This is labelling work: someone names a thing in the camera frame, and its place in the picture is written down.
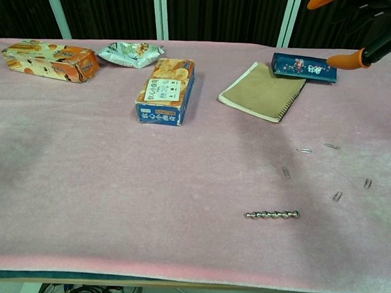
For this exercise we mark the black pleated partition panel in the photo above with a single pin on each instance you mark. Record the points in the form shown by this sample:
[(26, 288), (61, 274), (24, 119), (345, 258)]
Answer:
[(19, 9), (107, 13), (311, 31), (220, 18)]

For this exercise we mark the blue pencil case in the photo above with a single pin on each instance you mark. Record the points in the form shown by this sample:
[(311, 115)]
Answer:
[(299, 68)]

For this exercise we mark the crumpled orange snack box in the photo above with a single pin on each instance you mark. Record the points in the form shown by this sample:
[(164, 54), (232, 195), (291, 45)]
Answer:
[(40, 58)]

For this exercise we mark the white partition post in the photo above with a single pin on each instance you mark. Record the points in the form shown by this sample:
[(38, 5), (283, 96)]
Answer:
[(288, 20), (160, 15), (58, 14)]

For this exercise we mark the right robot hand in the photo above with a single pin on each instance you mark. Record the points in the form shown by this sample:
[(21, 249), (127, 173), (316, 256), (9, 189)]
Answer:
[(347, 60)]

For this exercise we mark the silver green snack bag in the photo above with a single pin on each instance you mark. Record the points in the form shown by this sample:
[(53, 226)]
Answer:
[(128, 54)]

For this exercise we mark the silver metal chain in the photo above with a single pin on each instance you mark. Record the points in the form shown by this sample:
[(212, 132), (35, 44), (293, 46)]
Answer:
[(273, 215)]

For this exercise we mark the blue orange cookie box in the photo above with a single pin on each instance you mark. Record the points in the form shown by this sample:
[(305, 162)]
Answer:
[(165, 87)]

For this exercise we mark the paper clip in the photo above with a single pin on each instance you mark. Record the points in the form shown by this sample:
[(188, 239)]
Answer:
[(304, 150), (331, 146), (337, 196), (368, 183), (286, 172)]

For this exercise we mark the pink table cloth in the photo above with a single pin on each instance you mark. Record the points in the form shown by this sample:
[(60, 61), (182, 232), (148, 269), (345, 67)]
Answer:
[(116, 182)]

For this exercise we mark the brown spiral notebook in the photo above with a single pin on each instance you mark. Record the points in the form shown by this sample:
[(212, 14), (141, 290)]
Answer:
[(259, 91)]

